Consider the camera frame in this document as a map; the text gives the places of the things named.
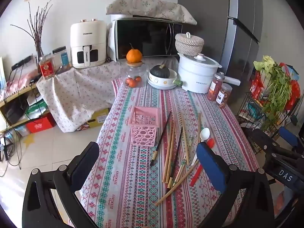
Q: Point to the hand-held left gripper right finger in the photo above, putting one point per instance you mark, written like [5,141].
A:
[211,168]

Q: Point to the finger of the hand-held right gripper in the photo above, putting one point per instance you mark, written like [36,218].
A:
[288,136]
[263,140]

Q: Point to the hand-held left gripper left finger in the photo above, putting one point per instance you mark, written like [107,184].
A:
[83,168]

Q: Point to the red plastic spoon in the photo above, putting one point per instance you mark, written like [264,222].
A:
[196,175]

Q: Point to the plastic-wrapped disposable chopsticks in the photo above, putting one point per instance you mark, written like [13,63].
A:
[182,165]

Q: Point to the white plastic spoon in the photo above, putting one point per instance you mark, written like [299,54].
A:
[205,134]

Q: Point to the black chopstick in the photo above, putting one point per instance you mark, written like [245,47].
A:
[175,154]
[161,137]

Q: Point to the thin light bamboo chopstick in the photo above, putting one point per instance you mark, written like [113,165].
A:
[185,135]
[182,129]

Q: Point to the pink plastic utensil basket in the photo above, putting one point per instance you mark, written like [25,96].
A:
[143,135]

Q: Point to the red plastic bag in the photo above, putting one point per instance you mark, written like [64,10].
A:
[293,95]

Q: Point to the leafy green vegetables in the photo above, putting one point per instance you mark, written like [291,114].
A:
[277,92]

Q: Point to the yellow cardboard box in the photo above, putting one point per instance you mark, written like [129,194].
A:
[99,117]

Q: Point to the red snack packet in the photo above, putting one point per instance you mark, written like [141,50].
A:
[256,85]

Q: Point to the short plastic jar dried snacks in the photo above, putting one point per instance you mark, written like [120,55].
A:
[224,96]

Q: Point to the red cardboard box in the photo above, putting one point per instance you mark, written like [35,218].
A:
[40,124]

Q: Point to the patterned red green tablecloth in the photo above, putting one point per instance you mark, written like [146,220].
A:
[142,194]

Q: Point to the tall plastic jar red contents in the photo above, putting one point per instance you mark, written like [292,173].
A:
[215,87]

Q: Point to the white floral cloth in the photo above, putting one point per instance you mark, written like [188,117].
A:
[71,95]

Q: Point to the green white bag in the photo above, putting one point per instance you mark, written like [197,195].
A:
[35,109]

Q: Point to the pale green cabbage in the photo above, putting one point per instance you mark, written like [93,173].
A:
[263,63]

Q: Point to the white electric cooking pot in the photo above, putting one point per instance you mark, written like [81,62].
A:
[197,76]

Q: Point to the tangerine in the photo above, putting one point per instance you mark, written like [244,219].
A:
[131,82]

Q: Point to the wooden shelf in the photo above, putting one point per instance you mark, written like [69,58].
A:
[14,95]

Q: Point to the red boxed bottle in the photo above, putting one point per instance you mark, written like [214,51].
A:
[46,67]

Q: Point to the pink cloth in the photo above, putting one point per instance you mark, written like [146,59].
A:
[21,80]

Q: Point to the dark green kabocha squash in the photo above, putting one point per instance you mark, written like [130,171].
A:
[160,71]

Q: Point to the glass jar with wooden lid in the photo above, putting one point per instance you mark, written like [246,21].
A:
[134,71]

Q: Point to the clear container black lid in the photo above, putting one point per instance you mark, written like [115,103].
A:
[61,58]

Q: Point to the black power strip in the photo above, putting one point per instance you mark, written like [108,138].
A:
[22,63]

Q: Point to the woven lidded basket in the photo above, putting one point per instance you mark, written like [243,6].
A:
[188,44]

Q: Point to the orange with stem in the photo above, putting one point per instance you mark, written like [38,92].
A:
[134,55]

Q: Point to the cream air fryer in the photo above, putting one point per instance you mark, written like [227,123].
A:
[87,38]

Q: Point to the bare twigs in vase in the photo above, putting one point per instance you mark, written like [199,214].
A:
[39,35]

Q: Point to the grey refrigerator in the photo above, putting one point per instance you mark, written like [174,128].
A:
[209,9]

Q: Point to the microwave oven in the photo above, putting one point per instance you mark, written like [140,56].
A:
[142,38]

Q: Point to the floral microwave cover cloth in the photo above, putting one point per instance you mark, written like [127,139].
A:
[147,7]

